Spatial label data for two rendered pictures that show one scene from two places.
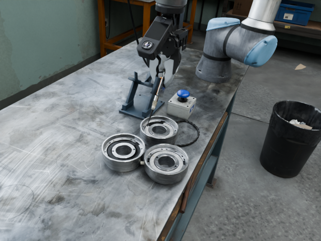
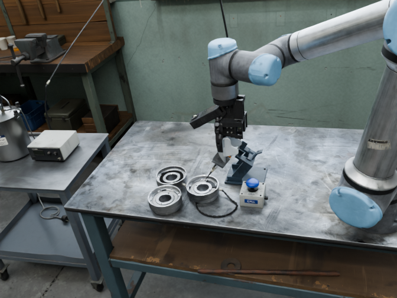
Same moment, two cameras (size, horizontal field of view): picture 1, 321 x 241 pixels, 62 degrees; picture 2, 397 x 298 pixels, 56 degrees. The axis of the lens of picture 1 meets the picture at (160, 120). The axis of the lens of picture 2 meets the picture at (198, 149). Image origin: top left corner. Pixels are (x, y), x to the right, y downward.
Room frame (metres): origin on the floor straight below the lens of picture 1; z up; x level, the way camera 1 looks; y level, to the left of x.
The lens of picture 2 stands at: (0.54, -0.95, 1.57)
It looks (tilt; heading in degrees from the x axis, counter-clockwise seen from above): 32 degrees down; 87
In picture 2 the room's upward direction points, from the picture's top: 7 degrees counter-clockwise
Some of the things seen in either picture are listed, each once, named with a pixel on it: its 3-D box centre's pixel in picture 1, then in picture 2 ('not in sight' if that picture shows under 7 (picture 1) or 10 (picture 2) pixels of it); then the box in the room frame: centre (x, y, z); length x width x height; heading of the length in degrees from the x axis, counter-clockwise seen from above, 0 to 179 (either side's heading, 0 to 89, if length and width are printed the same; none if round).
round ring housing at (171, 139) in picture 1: (158, 132); (202, 189); (0.58, 0.00, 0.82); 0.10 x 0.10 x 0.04
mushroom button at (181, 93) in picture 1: (182, 98); (252, 187); (0.73, -0.06, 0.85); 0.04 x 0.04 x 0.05
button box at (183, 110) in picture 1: (182, 104); (254, 194); (0.74, -0.07, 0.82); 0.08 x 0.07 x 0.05; 157
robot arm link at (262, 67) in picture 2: not in sight; (259, 65); (0.76, -0.06, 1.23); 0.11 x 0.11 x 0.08; 42
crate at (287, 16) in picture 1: (290, 11); not in sight; (3.84, -1.60, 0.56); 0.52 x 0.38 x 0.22; 64
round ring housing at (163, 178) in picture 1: (165, 164); (165, 200); (0.46, -0.02, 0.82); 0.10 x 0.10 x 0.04
